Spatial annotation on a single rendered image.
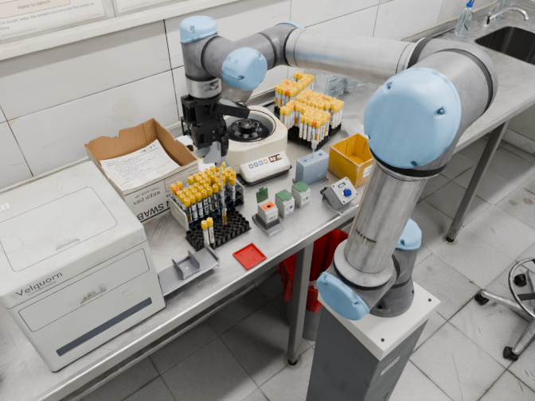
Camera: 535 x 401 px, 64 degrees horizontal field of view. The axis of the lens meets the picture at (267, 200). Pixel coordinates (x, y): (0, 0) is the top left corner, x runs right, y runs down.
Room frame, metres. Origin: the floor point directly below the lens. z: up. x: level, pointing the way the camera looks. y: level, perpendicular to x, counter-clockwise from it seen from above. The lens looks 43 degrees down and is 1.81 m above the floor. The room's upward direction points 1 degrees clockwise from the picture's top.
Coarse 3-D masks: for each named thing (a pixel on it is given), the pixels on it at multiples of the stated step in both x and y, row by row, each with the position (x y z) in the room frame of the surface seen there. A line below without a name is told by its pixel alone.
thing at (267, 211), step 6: (258, 204) 0.89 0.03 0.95; (264, 204) 0.89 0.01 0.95; (270, 204) 0.89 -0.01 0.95; (258, 210) 0.89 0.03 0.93; (264, 210) 0.87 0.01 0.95; (270, 210) 0.88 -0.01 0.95; (276, 210) 0.88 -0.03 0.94; (264, 216) 0.87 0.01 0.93; (270, 216) 0.87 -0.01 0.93; (276, 216) 0.88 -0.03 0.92
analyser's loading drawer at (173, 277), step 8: (208, 248) 0.74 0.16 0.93; (192, 256) 0.70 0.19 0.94; (200, 256) 0.73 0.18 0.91; (208, 256) 0.73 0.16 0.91; (216, 256) 0.71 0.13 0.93; (176, 264) 0.68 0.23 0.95; (184, 264) 0.70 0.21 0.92; (192, 264) 0.70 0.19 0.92; (200, 264) 0.70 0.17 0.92; (208, 264) 0.70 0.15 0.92; (216, 264) 0.70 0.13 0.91; (160, 272) 0.67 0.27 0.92; (168, 272) 0.67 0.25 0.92; (176, 272) 0.68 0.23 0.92; (184, 272) 0.68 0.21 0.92; (192, 272) 0.67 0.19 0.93; (200, 272) 0.68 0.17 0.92; (160, 280) 0.65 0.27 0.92; (168, 280) 0.65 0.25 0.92; (176, 280) 0.65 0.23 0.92; (184, 280) 0.65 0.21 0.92; (168, 288) 0.63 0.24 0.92; (176, 288) 0.63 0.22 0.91
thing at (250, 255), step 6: (246, 246) 0.79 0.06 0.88; (252, 246) 0.80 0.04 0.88; (234, 252) 0.77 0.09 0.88; (240, 252) 0.78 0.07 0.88; (246, 252) 0.78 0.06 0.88; (252, 252) 0.78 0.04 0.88; (258, 252) 0.78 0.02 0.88; (240, 258) 0.76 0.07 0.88; (246, 258) 0.76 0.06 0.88; (252, 258) 0.76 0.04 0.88; (258, 258) 0.76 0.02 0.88; (264, 258) 0.75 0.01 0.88; (246, 264) 0.73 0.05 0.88; (252, 264) 0.73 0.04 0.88
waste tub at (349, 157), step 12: (336, 144) 1.16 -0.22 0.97; (348, 144) 1.20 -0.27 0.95; (360, 144) 1.21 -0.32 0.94; (336, 156) 1.12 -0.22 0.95; (348, 156) 1.21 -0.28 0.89; (360, 156) 1.20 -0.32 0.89; (336, 168) 1.12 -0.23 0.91; (348, 168) 1.08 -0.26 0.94; (360, 168) 1.05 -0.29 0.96; (360, 180) 1.06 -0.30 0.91
